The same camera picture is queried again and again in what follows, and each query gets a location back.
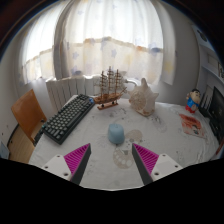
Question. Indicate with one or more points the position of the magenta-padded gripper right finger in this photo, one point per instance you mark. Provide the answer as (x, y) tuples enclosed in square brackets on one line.
[(146, 158)]

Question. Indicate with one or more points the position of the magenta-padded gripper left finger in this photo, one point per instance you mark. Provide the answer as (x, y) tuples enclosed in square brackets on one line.
[(77, 158)]

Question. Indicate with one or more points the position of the light blue computer mouse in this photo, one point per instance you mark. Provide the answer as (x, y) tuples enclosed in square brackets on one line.
[(116, 134)]

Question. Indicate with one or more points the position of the red printed mouse pad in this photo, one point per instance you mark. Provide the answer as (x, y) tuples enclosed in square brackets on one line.
[(192, 125)]

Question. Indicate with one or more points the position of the white printed tablecloth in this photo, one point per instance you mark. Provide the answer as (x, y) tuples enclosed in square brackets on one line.
[(100, 126)]

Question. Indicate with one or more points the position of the black mechanical keyboard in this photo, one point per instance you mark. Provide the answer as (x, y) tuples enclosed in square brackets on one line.
[(66, 118)]

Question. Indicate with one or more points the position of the large white conch shell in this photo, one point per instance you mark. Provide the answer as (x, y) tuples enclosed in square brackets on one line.
[(143, 98)]

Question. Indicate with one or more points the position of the wooden chair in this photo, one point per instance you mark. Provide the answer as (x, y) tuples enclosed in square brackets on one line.
[(26, 111)]

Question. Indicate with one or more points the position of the wooden sailing ship model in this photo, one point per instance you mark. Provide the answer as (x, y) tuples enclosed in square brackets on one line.
[(108, 96)]

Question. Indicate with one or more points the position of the white radiator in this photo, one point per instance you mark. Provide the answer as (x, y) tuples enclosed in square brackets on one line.
[(65, 90)]

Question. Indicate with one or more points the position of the cartoon boy figure clock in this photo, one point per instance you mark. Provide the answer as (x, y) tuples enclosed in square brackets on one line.
[(192, 101)]

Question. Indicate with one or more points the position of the white radiator pipe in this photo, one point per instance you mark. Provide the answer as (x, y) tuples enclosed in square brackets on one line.
[(131, 81)]

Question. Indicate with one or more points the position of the black computer monitor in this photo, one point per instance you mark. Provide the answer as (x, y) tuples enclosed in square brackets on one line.
[(216, 106)]

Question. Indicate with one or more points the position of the white star-print curtain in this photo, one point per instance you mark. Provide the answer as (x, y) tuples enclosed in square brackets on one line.
[(110, 36)]

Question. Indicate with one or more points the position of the white wall shelf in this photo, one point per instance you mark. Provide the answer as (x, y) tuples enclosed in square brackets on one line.
[(211, 56)]

